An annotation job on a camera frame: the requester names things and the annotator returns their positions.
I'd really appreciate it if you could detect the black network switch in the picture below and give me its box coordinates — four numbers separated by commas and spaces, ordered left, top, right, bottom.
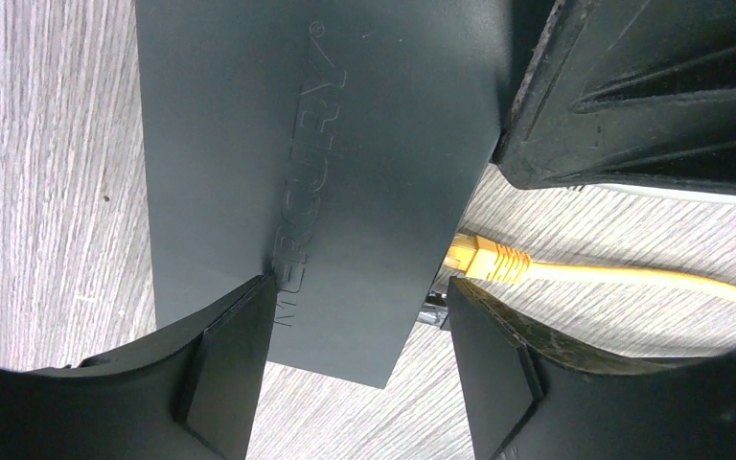
135, 1, 552, 388

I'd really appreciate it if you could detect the grey cable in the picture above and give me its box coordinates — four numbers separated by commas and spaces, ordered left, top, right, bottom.
564, 182, 736, 208

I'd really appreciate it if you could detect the black cable at flat switch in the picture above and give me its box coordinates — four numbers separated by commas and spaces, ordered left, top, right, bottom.
417, 290, 453, 332

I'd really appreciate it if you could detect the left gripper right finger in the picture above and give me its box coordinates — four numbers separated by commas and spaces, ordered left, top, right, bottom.
447, 278, 736, 459

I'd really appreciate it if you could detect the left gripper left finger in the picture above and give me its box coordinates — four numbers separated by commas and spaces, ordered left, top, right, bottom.
0, 275, 277, 459

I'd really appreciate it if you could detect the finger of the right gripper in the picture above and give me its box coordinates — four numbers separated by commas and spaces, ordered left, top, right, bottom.
494, 1, 736, 196

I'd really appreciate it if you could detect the yellow cable at flat switch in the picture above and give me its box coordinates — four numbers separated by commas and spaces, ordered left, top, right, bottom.
443, 231, 736, 319

